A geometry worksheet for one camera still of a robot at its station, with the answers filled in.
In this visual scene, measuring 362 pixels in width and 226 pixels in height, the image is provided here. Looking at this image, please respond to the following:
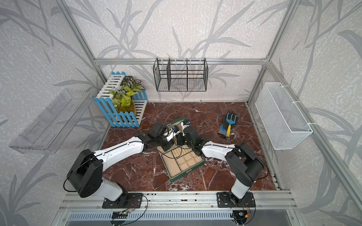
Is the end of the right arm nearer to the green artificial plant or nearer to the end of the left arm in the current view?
the end of the left arm

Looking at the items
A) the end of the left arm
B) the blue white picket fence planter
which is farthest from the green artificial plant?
the end of the left arm

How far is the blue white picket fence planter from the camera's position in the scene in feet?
2.89

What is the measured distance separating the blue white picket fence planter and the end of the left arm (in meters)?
0.36

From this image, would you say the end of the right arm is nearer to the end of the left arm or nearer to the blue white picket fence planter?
A: the end of the left arm

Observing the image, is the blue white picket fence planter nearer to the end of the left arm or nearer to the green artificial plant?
the green artificial plant

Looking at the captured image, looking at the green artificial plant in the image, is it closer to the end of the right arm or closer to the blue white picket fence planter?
the blue white picket fence planter

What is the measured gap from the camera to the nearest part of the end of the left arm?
0.66 metres

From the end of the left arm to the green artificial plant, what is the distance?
37 centimetres

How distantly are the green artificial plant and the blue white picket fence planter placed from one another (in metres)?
0.03

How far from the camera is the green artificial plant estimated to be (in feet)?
2.97
